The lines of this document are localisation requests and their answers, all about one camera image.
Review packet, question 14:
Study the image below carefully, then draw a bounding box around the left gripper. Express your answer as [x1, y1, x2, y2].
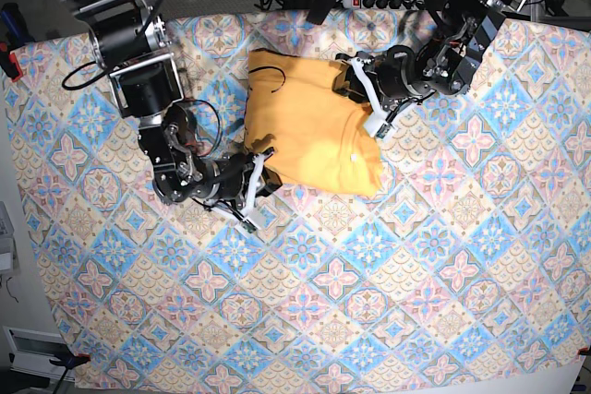
[332, 45, 435, 140]

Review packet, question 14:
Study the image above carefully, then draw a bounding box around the white floor rail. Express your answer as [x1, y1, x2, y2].
[3, 326, 69, 380]

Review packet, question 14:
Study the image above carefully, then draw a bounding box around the yellow T-shirt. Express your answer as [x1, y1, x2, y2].
[244, 49, 382, 197]

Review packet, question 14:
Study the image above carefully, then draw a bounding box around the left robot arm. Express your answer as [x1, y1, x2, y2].
[332, 0, 513, 139]

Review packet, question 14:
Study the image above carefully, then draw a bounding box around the red black clamp left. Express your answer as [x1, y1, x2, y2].
[0, 42, 23, 82]

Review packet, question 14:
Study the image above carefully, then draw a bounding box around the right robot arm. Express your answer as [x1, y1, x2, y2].
[66, 0, 282, 233]

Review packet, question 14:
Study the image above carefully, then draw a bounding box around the orange black clamp bottom left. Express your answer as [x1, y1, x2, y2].
[49, 352, 90, 370]

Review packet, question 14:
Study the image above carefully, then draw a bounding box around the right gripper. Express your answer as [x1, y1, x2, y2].
[193, 148, 283, 233]

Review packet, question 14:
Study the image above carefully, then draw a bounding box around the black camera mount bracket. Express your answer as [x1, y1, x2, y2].
[307, 0, 337, 25]

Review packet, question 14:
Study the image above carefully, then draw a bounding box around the patterned tile tablecloth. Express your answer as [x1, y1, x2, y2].
[2, 20, 590, 393]

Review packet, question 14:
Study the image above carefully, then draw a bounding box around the white power strip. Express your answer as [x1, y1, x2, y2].
[341, 0, 424, 10]

